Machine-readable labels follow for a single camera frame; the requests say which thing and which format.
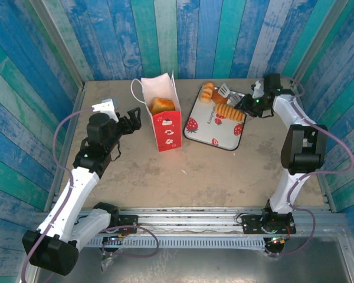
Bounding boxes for long striped fake bread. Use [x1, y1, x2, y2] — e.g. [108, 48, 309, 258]
[214, 103, 246, 123]

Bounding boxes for white spatula tongs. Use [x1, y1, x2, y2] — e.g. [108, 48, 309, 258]
[217, 83, 245, 107]

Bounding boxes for round brown fake bun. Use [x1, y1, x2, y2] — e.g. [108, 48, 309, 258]
[211, 88, 230, 104]

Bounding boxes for orange chunky fake bread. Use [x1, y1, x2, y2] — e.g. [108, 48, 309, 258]
[149, 96, 176, 116]

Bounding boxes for red white paper bag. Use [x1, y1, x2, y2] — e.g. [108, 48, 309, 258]
[130, 70, 183, 153]

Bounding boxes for small scored fake bread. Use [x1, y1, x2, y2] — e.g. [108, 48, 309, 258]
[199, 81, 215, 103]

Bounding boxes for white strawberry print tray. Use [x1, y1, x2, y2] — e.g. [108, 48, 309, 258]
[183, 85, 248, 152]

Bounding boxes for small circuit board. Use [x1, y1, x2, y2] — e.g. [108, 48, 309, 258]
[102, 234, 127, 243]
[268, 235, 290, 245]

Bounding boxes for clear plastic wrap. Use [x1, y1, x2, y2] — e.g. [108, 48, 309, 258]
[100, 247, 122, 272]

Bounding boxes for grey metal sheet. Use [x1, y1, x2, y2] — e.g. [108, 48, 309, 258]
[32, 244, 354, 283]

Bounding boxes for thin black left gripper wire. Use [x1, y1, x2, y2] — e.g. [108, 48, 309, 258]
[110, 141, 122, 162]

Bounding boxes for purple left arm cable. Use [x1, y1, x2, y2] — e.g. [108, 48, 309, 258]
[20, 107, 160, 283]

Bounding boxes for aluminium corner post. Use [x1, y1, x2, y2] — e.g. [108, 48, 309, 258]
[28, 0, 86, 91]
[291, 0, 351, 86]

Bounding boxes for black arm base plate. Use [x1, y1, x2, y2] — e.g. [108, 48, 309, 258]
[241, 214, 296, 235]
[114, 214, 139, 234]

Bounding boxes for aluminium mounting rail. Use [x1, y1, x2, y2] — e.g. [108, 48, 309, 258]
[76, 206, 349, 236]

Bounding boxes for white slotted cable duct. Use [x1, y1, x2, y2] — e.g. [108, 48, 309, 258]
[85, 235, 266, 250]

